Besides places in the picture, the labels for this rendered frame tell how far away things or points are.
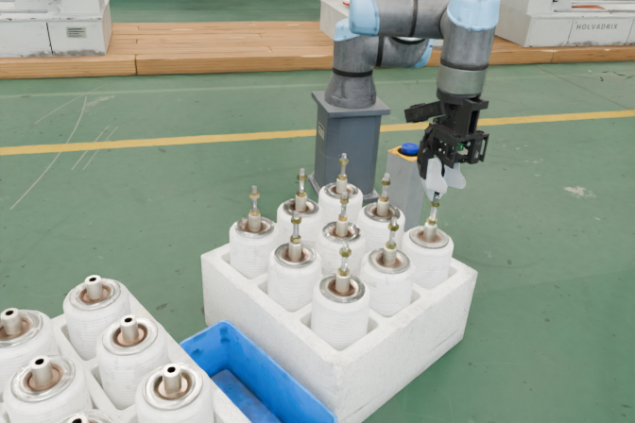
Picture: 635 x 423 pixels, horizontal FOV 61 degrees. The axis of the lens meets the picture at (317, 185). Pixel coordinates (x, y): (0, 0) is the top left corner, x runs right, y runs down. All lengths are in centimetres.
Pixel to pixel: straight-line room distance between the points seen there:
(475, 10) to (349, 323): 51
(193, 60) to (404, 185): 181
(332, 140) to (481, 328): 65
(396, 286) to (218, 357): 37
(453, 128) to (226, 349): 58
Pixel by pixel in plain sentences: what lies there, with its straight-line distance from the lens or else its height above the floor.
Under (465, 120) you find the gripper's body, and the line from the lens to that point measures 89.
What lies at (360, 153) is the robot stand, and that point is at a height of 16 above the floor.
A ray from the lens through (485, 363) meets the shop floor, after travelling 119.
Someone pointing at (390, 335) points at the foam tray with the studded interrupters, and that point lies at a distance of 94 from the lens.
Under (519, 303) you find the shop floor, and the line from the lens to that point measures 137.
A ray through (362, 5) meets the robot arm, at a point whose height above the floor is 66.
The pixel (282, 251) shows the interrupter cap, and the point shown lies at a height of 25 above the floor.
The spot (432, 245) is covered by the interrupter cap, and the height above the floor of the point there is 25.
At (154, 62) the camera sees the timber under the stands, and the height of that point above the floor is 6.
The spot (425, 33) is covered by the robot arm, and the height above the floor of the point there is 62.
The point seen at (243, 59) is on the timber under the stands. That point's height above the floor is 6.
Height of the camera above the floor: 81
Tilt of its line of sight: 28 degrees down
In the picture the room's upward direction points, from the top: 3 degrees clockwise
